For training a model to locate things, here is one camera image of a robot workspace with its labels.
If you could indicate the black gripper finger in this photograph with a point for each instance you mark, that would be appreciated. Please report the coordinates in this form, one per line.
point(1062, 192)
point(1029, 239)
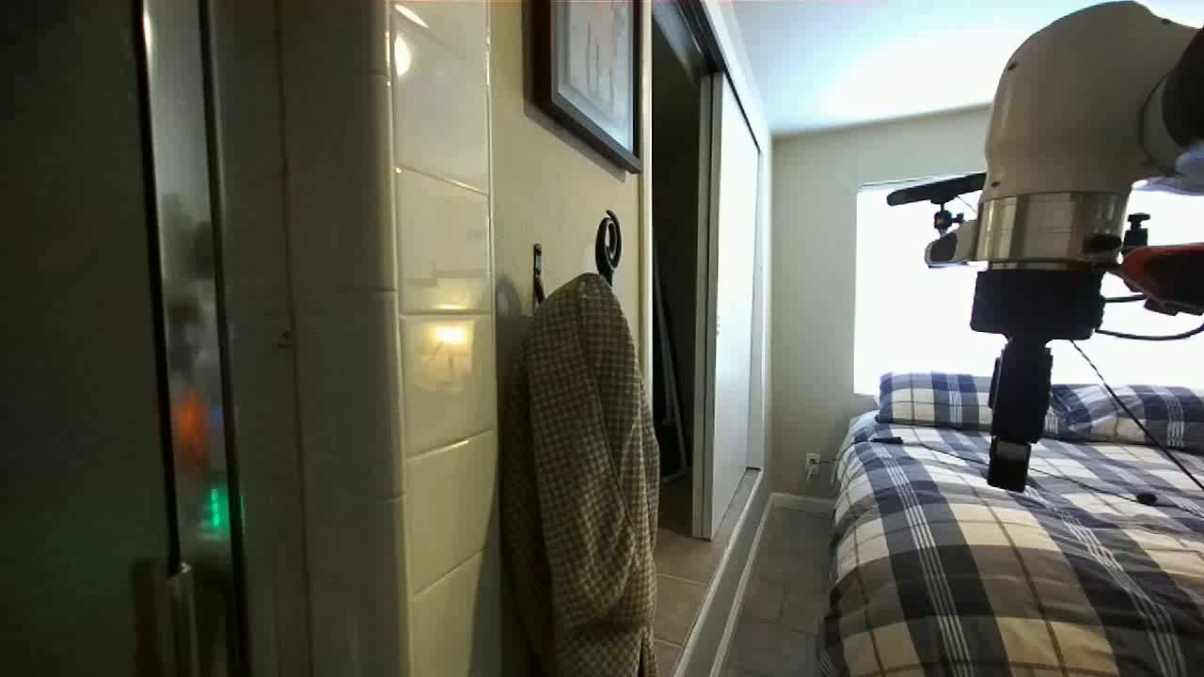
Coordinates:
point(1007, 463)

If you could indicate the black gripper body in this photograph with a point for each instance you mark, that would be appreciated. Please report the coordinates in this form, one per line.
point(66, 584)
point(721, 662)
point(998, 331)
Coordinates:
point(1020, 387)

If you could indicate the dark wood picture frame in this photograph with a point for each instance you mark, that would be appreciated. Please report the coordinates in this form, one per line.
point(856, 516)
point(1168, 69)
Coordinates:
point(588, 60)

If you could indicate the blue plaid pillow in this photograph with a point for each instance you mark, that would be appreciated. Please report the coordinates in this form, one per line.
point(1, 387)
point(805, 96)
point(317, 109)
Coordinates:
point(1128, 415)
point(940, 401)

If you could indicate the blue plaid duvet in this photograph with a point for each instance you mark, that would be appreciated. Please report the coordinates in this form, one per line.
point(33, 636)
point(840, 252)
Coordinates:
point(1002, 578)

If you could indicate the small black item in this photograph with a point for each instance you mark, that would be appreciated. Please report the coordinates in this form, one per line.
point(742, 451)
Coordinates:
point(888, 436)
point(1145, 498)

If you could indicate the bright window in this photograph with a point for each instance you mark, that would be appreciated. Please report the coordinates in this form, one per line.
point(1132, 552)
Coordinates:
point(909, 301)

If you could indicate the white sliding closet door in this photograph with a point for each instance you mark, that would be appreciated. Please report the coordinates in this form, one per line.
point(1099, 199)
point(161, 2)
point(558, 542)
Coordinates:
point(733, 312)

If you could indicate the grey checkered hanging towel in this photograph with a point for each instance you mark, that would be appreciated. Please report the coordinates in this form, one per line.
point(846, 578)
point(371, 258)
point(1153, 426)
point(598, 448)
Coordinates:
point(585, 503)

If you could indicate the dark glass door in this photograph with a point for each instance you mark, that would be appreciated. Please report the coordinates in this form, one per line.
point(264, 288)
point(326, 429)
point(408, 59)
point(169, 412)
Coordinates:
point(76, 351)

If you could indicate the dark wrist camera mount block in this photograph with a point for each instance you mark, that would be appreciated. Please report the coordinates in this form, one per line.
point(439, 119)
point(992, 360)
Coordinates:
point(1036, 301)

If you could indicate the white wall outlet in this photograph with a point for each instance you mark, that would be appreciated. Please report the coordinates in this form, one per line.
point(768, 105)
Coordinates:
point(812, 463)

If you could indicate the black stereo camera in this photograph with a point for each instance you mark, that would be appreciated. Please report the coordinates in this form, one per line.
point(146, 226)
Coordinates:
point(933, 189)

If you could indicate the round black wall hook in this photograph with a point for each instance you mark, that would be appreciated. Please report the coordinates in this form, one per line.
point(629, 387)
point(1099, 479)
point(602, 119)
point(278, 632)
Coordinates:
point(608, 246)

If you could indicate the slim black wall hook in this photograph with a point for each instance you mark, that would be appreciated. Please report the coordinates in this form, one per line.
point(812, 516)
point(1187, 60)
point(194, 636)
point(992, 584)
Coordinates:
point(538, 276)

